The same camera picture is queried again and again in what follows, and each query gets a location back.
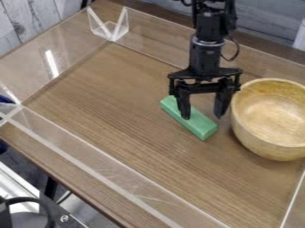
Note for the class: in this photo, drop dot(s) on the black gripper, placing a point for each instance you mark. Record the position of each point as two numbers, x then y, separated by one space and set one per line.
205 77

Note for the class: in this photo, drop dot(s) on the green rectangular block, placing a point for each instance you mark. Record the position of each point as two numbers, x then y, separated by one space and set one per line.
199 125

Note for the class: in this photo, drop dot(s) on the brown wooden bowl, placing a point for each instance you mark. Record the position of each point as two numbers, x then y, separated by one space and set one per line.
268 118

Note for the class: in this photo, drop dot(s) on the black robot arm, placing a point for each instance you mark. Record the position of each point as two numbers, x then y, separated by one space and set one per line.
214 20

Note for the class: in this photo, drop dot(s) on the clear acrylic tray walls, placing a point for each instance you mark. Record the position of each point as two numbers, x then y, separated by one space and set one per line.
87 82

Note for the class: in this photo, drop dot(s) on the black table leg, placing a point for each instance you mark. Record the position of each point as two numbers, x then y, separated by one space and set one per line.
51 187

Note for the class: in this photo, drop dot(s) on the blue object at edge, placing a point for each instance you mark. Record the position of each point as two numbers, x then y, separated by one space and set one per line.
5 99

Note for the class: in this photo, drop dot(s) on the grey metal bracket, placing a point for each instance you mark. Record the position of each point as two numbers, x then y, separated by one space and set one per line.
63 219

